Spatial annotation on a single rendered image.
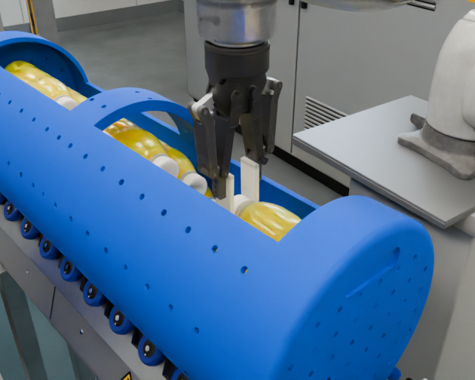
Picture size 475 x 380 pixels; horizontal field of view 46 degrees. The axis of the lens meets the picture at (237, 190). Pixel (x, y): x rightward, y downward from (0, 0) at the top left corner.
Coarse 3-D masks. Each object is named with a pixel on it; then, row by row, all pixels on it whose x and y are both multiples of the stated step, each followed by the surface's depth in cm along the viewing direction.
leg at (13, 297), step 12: (0, 264) 142; (0, 276) 139; (0, 288) 144; (12, 288) 143; (12, 300) 144; (24, 300) 147; (12, 312) 146; (24, 312) 148; (12, 324) 149; (24, 324) 150; (24, 336) 152; (36, 336) 155; (24, 348) 153; (36, 348) 156; (24, 360) 155; (36, 360) 158; (24, 372) 162; (36, 372) 160
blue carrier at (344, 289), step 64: (0, 64) 107; (64, 64) 116; (0, 128) 84; (64, 128) 75; (192, 128) 86; (64, 192) 71; (128, 192) 64; (192, 192) 59; (128, 256) 61; (192, 256) 55; (256, 256) 52; (320, 256) 49; (384, 256) 54; (192, 320) 54; (256, 320) 49; (320, 320) 49; (384, 320) 60
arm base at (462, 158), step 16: (416, 112) 118; (432, 128) 106; (400, 144) 112; (416, 144) 110; (432, 144) 107; (448, 144) 104; (464, 144) 102; (432, 160) 107; (448, 160) 104; (464, 160) 103; (464, 176) 101
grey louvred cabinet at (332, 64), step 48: (192, 0) 337; (288, 0) 268; (432, 0) 204; (192, 48) 355; (288, 48) 279; (336, 48) 252; (384, 48) 230; (432, 48) 211; (192, 96) 374; (288, 96) 291; (336, 96) 262; (384, 96) 238; (288, 144) 304
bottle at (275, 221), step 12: (252, 204) 72; (264, 204) 71; (276, 204) 71; (240, 216) 72; (252, 216) 70; (264, 216) 69; (276, 216) 68; (288, 216) 68; (264, 228) 68; (276, 228) 67; (288, 228) 66; (276, 240) 66
